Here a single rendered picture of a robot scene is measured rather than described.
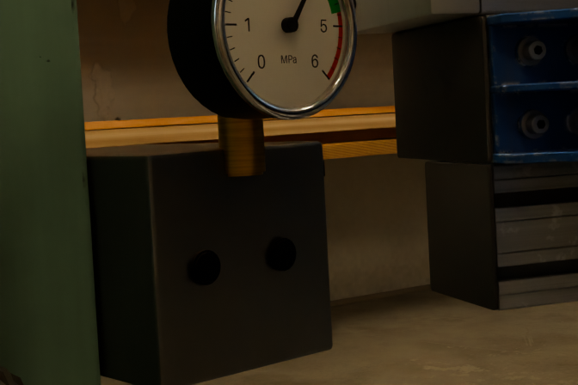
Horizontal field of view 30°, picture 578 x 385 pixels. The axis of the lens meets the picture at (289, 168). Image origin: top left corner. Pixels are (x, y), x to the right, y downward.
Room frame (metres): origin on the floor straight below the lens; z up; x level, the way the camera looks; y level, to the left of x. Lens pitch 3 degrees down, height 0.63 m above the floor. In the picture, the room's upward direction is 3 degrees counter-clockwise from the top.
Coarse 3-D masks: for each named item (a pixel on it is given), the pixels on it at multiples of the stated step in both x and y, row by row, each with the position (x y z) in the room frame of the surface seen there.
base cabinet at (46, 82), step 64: (0, 0) 0.36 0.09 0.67; (64, 0) 0.37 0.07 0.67; (0, 64) 0.36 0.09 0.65; (64, 64) 0.37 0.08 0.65; (0, 128) 0.36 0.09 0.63; (64, 128) 0.37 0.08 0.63; (0, 192) 0.36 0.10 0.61; (64, 192) 0.37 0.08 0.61; (0, 256) 0.36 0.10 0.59; (64, 256) 0.37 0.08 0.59; (0, 320) 0.35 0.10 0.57; (64, 320) 0.37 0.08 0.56; (64, 384) 0.37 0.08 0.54
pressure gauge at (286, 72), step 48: (192, 0) 0.35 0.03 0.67; (240, 0) 0.35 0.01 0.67; (288, 0) 0.36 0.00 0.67; (336, 0) 0.37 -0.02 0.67; (192, 48) 0.35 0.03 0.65; (240, 48) 0.35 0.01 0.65; (288, 48) 0.36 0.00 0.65; (336, 48) 0.37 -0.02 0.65; (240, 96) 0.35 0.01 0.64; (288, 96) 0.36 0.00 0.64; (240, 144) 0.37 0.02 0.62
